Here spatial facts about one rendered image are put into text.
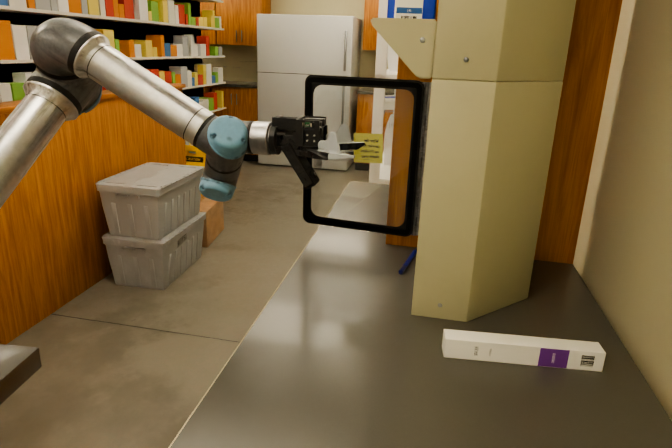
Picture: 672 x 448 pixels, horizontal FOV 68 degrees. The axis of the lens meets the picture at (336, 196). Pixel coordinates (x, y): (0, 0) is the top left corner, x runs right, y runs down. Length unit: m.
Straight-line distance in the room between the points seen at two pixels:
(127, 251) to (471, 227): 2.53
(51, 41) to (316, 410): 0.82
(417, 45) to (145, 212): 2.38
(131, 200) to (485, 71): 2.48
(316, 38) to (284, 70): 0.53
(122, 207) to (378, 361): 2.43
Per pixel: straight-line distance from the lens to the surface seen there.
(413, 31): 0.91
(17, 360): 1.02
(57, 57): 1.11
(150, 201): 3.02
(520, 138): 1.00
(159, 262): 3.15
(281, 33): 6.07
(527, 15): 0.97
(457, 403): 0.85
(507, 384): 0.91
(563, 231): 1.40
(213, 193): 1.08
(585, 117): 1.34
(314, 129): 1.06
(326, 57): 5.93
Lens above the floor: 1.46
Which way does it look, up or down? 17 degrees down
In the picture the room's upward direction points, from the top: 2 degrees clockwise
